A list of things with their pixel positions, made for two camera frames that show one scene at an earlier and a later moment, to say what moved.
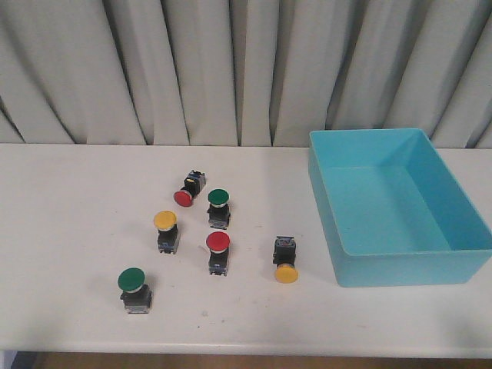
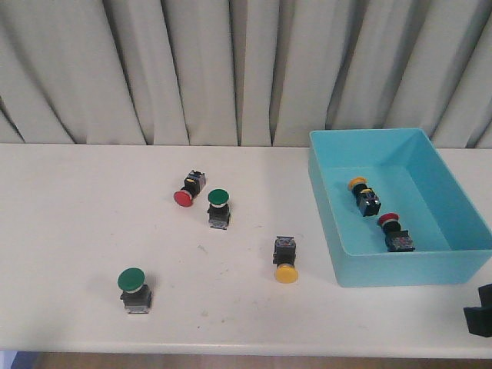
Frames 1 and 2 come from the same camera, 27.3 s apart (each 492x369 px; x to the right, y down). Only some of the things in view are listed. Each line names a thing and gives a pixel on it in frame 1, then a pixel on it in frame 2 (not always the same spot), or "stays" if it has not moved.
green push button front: x=136 y=294 stays
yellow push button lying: x=284 y=256 stays
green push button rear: x=218 y=212 stays
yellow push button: x=165 y=221 -> x=367 y=201
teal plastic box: x=393 y=213 stays
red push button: x=218 y=243 -> x=397 y=239
